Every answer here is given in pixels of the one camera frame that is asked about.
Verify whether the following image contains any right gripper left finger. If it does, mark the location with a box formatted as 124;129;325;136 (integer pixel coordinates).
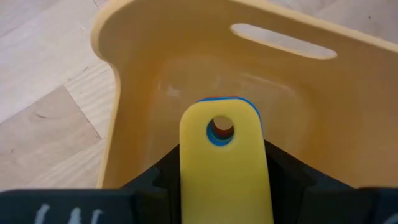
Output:
0;144;182;224

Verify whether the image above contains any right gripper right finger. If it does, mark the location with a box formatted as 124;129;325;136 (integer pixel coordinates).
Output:
264;139;398;224

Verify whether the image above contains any yellow plastic basket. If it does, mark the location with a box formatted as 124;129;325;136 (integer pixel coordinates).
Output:
90;0;398;191

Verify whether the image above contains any yellow measuring cup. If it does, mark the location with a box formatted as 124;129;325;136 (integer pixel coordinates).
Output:
179;98;274;224

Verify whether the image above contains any red measuring cup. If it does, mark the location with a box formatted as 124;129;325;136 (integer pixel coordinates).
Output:
203;95;240;139

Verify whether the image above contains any light blue measuring cup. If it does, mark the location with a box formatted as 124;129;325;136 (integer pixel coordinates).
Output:
195;96;264;147

